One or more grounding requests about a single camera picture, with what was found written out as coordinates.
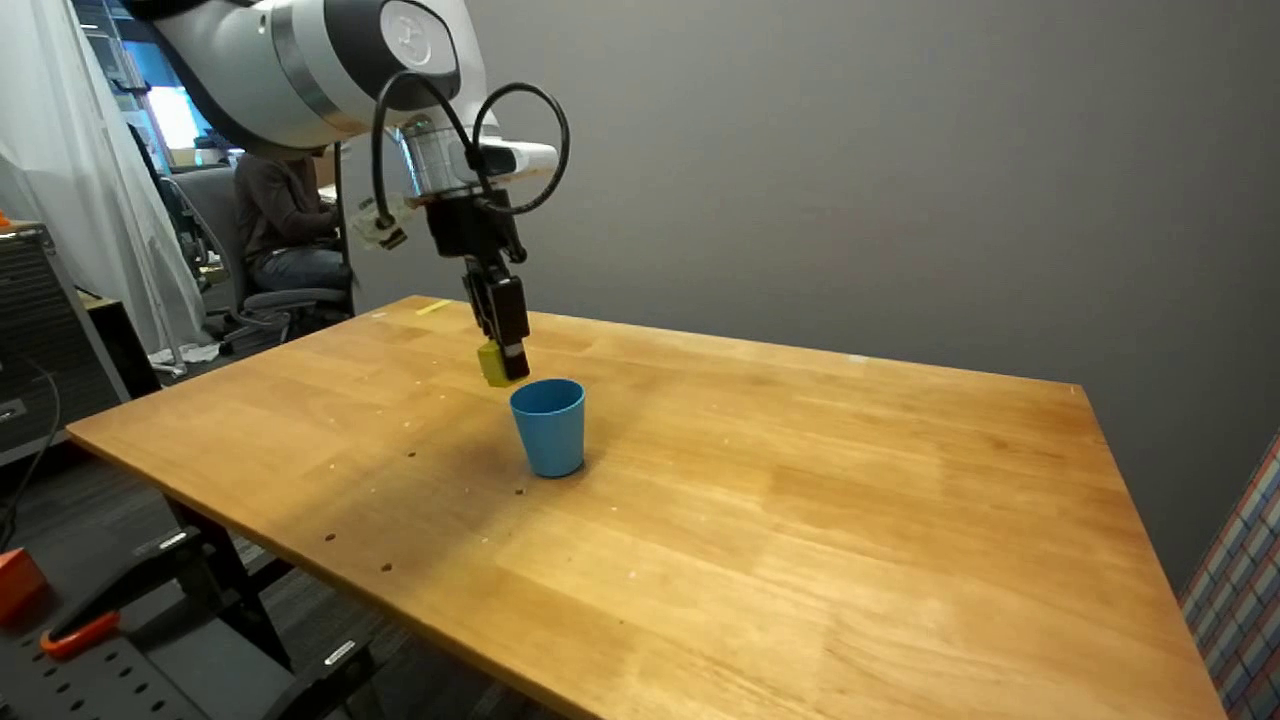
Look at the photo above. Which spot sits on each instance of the black equipment box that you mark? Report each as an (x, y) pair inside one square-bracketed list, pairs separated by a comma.
[(47, 347)]

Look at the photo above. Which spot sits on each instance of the seated person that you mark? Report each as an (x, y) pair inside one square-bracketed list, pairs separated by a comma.
[(287, 220)]

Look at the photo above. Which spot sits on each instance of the blue plastic cup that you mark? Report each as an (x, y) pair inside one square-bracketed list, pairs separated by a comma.
[(550, 426)]

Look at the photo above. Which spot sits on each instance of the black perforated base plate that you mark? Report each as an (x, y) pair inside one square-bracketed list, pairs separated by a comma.
[(120, 687)]

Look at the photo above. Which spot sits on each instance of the black table leg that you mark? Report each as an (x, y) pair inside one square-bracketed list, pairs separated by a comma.
[(226, 581)]

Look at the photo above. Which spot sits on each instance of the yellow block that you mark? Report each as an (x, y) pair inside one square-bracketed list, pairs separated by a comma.
[(494, 365)]

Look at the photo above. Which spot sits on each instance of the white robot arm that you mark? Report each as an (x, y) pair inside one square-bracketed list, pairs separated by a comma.
[(307, 66)]

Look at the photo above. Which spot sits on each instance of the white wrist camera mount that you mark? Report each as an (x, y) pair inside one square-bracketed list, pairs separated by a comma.
[(523, 152)]

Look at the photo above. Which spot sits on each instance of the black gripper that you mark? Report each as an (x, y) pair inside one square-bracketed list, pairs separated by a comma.
[(474, 226)]

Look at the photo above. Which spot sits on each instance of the orange-red block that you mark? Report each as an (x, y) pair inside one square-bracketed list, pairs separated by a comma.
[(18, 587)]

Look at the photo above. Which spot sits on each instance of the white curtain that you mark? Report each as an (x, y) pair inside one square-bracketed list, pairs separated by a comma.
[(82, 172)]

